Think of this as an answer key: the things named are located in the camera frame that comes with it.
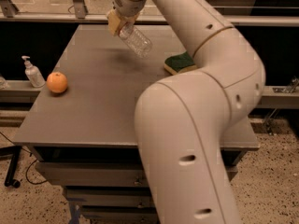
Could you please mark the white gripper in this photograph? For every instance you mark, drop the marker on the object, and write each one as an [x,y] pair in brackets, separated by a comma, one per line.
[127,6]

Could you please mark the clear plastic water bottle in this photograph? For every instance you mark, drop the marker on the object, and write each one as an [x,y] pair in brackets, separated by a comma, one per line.
[135,40]

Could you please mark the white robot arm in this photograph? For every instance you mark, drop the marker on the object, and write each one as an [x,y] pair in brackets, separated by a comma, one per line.
[179,120]

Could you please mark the white pump dispenser bottle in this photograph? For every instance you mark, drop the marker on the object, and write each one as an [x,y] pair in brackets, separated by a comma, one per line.
[32,72]

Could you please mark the green and yellow sponge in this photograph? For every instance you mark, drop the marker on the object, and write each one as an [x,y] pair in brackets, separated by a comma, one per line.
[179,64]

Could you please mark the orange fruit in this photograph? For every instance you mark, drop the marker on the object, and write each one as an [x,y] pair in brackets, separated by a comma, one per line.
[57,82]

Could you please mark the grey drawer cabinet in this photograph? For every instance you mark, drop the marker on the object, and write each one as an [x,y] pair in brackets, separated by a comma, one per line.
[84,139]

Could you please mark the black chair leg with caster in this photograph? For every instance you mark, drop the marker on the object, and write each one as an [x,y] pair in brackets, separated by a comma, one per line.
[13,153]

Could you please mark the metal railing frame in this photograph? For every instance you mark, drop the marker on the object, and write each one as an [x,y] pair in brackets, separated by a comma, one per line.
[238,12]

